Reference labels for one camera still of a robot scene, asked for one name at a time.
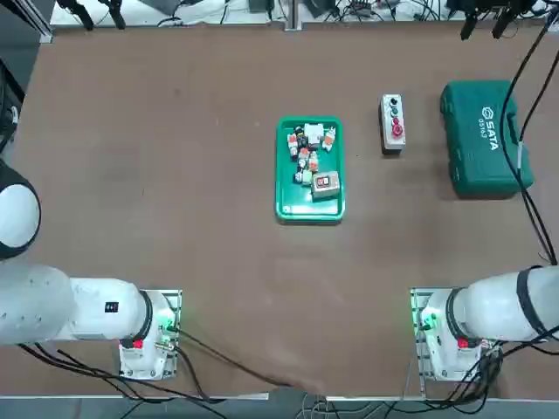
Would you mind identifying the white terminal block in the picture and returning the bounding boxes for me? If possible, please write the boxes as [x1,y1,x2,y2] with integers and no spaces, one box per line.
[304,123,327,148]

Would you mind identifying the aluminium frame post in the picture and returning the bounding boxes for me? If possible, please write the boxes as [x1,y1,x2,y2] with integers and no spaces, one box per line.
[284,0,305,32]

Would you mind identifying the black stand legs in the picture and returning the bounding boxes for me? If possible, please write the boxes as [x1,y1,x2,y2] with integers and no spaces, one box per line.
[460,0,516,41]
[56,0,126,31]

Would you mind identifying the green SATA tool case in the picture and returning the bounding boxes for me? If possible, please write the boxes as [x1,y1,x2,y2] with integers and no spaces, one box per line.
[439,79,535,198]

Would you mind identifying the black base cable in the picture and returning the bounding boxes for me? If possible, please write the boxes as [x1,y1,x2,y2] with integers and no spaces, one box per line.
[173,327,307,390]

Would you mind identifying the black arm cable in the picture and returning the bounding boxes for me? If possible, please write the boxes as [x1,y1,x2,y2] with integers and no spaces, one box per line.
[519,52,559,263]
[500,21,559,266]

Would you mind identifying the white button box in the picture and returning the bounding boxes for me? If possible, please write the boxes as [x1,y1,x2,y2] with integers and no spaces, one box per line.
[377,93,407,155]

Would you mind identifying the grey switch box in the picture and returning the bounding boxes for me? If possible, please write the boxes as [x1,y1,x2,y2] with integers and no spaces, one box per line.
[310,170,341,203]

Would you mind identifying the green plastic tray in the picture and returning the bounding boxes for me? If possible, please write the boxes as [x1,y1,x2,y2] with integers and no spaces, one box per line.
[274,115,349,226]

